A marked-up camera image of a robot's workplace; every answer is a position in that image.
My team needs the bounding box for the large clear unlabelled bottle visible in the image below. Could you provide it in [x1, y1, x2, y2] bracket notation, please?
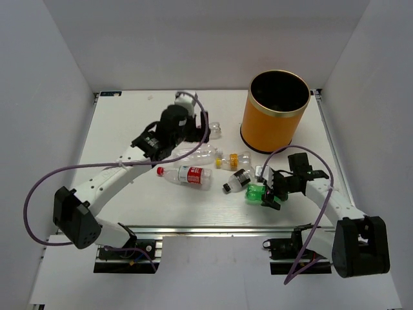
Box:
[173, 144, 223, 167]

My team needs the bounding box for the blue table sticker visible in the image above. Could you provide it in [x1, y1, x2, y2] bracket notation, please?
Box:
[99, 91, 122, 97]

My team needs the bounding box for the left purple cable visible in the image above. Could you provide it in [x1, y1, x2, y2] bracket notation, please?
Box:
[23, 91, 210, 271]

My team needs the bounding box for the black-cap black-label bottle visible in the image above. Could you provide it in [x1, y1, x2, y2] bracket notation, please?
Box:
[222, 165, 256, 194]

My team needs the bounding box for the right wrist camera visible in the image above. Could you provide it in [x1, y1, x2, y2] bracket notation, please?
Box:
[254, 165, 274, 183]

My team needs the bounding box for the green plastic bottle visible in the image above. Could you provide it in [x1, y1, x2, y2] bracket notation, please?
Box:
[245, 184, 288, 205]

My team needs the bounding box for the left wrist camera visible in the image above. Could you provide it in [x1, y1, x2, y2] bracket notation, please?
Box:
[174, 91, 198, 117]

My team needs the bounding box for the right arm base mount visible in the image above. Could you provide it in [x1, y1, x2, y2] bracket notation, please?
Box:
[262, 224, 332, 275]

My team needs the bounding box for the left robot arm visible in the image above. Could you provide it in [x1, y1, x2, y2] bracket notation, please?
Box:
[53, 105, 210, 258]

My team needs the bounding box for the orange cylindrical bin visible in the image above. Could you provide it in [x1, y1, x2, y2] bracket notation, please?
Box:
[240, 70, 311, 154]

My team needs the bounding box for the small red-label clear bottle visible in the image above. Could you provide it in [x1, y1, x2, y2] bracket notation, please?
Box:
[208, 122, 222, 140]

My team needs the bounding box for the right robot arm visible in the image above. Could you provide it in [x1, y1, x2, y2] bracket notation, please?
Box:
[255, 153, 390, 278]

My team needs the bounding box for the yellow-cap orange-label bottle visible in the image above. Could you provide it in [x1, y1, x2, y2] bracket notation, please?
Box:
[215, 151, 252, 171]

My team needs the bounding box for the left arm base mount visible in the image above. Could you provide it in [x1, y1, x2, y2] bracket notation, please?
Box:
[94, 238, 162, 274]

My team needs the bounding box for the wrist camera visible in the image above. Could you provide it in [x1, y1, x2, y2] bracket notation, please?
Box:
[254, 165, 274, 183]
[174, 91, 198, 117]

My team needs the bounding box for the large red-label clear bottle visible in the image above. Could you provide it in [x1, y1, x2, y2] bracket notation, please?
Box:
[156, 166, 212, 190]

